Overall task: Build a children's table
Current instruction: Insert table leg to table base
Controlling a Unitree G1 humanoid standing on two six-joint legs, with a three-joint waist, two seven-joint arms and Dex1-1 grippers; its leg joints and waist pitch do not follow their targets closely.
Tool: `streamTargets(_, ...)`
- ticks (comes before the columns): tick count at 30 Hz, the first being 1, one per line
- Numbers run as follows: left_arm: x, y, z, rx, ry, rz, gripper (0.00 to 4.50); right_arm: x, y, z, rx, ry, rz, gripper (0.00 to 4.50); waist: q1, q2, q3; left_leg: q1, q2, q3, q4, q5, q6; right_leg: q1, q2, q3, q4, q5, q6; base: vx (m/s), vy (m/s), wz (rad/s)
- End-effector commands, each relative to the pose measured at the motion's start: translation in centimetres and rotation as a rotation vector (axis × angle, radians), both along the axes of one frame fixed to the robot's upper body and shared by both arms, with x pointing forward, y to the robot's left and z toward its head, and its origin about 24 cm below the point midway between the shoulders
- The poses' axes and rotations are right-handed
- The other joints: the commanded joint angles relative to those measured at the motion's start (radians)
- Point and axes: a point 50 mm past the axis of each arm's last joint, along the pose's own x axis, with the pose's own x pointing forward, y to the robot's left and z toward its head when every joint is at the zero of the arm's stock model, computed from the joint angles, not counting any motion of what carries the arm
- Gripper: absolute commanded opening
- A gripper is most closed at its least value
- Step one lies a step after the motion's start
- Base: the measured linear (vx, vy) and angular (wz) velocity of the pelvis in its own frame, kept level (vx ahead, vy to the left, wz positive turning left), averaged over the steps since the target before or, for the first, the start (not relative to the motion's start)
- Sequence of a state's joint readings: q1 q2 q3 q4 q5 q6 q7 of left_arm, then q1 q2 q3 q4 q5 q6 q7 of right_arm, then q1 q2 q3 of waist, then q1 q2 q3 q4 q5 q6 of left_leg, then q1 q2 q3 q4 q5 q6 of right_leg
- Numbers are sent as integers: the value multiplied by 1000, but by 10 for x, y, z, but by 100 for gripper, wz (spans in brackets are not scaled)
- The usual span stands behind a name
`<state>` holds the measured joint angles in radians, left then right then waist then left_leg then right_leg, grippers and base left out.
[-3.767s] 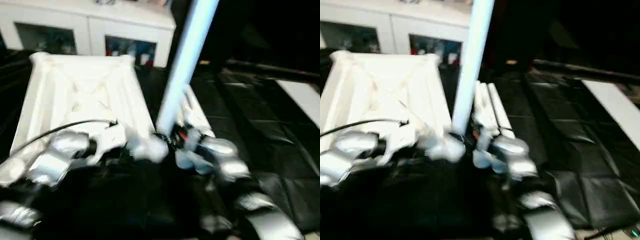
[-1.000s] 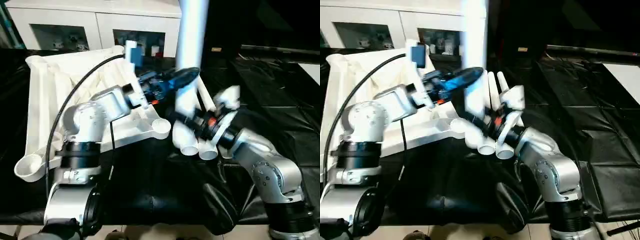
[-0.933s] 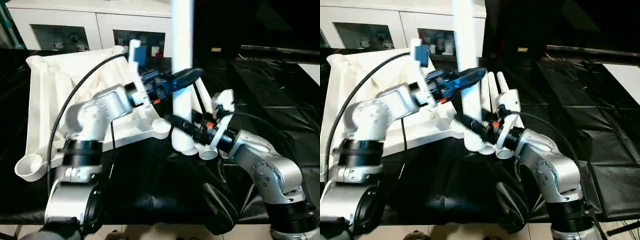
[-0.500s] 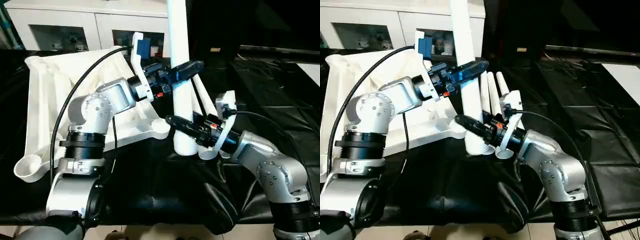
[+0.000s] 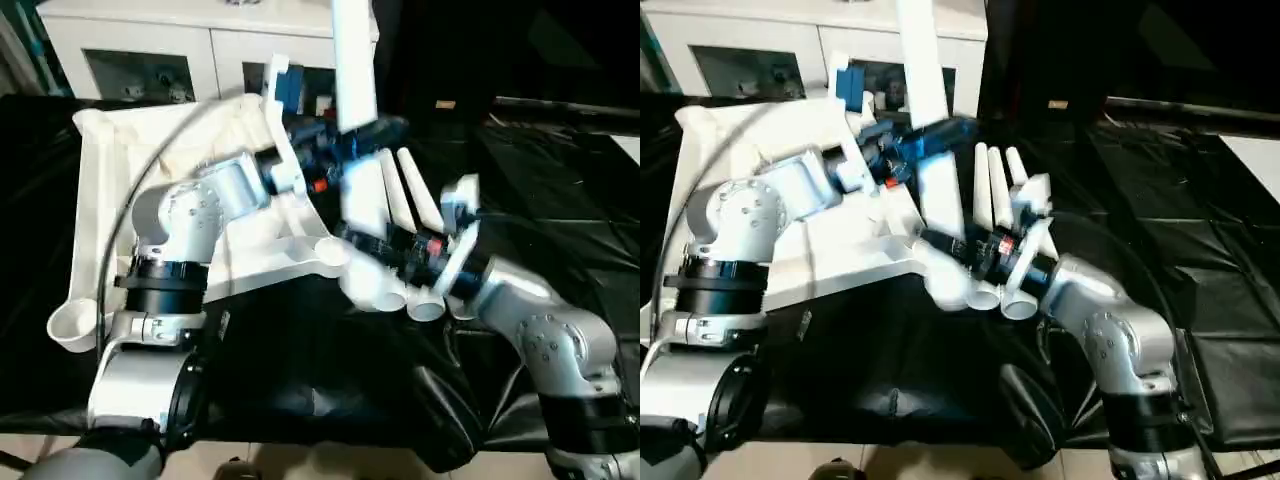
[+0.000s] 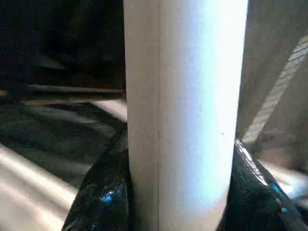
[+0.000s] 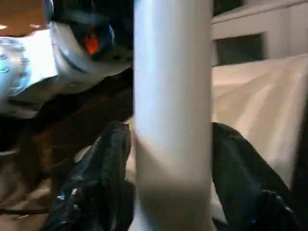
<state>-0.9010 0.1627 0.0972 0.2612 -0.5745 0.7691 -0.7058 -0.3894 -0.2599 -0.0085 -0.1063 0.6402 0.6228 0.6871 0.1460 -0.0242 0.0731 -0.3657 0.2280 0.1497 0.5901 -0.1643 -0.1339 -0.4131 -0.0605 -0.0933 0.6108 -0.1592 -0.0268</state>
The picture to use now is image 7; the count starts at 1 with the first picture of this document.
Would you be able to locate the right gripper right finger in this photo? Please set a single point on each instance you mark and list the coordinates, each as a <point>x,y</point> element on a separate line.
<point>245,192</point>

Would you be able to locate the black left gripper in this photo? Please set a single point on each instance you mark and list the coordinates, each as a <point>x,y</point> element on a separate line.
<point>106,24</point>

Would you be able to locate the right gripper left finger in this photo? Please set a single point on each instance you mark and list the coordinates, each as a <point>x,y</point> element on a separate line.
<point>91,192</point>

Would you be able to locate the white plastic table top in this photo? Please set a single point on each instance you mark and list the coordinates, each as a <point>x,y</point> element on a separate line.
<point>260,106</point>

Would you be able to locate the white plastic table leg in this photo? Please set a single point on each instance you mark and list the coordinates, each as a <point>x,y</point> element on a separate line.
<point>173,96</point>

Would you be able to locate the white glass-door cabinet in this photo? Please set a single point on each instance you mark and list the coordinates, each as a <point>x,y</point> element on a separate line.
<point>269,24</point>

